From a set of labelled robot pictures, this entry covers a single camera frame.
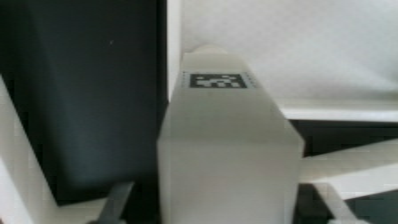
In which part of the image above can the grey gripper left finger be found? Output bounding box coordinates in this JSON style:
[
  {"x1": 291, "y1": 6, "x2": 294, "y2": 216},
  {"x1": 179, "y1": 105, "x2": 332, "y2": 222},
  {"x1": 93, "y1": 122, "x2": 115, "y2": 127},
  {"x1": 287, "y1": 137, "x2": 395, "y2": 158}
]
[{"x1": 86, "y1": 182, "x2": 134, "y2": 224}]

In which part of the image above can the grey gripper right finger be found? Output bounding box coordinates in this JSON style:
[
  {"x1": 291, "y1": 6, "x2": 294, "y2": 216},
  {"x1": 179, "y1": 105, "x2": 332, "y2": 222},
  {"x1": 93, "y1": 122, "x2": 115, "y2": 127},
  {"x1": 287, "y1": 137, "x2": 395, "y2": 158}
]
[{"x1": 312, "y1": 183, "x2": 369, "y2": 224}]

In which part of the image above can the white desk top tray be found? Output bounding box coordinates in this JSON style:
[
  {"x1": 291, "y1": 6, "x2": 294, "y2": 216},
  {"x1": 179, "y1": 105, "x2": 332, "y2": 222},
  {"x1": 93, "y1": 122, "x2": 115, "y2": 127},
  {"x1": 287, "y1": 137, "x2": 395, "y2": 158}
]
[{"x1": 166, "y1": 0, "x2": 398, "y2": 123}]

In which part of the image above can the white U-shaped obstacle fence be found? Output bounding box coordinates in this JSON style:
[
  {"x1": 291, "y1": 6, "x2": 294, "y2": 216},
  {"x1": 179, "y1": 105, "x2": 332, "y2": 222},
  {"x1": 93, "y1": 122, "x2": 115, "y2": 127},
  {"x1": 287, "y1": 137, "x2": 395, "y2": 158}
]
[{"x1": 0, "y1": 79, "x2": 398, "y2": 224}]

